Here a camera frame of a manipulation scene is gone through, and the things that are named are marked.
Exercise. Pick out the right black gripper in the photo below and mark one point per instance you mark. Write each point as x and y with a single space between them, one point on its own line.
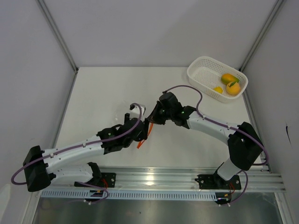
153 116

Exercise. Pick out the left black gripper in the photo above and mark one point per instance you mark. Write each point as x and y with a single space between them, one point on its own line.
142 135

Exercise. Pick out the clear orange zip top bag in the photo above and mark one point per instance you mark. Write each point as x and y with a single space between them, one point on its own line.
139 144

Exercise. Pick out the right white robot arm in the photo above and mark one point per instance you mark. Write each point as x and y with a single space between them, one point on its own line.
243 143

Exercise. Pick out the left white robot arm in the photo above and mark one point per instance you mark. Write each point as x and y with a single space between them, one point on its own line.
43 167

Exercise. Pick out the white perforated plastic basket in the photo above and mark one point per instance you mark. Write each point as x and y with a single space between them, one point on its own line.
205 74

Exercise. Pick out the yellow green mango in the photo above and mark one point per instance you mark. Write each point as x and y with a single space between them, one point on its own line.
228 78

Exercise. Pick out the orange fruit with leaf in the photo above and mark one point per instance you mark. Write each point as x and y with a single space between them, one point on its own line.
233 88

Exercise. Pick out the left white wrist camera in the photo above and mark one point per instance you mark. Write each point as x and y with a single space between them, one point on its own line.
137 110

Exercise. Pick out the aluminium mounting rail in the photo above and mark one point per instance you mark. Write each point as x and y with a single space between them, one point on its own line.
183 179

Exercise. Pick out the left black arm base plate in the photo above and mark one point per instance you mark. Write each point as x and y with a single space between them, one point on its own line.
107 180

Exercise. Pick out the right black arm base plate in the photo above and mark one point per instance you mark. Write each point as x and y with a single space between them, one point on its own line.
214 181

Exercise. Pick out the right side aluminium rail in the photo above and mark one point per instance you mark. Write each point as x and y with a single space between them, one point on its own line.
264 155

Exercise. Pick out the white slotted cable duct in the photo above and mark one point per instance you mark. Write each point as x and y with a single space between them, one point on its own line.
130 194

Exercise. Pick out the right aluminium frame post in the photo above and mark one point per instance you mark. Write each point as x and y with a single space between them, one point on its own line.
274 12

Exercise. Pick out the aluminium frame post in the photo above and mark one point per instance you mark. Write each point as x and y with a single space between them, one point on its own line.
274 12
56 33

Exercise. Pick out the left aluminium frame post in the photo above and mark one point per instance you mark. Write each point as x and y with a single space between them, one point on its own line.
56 33

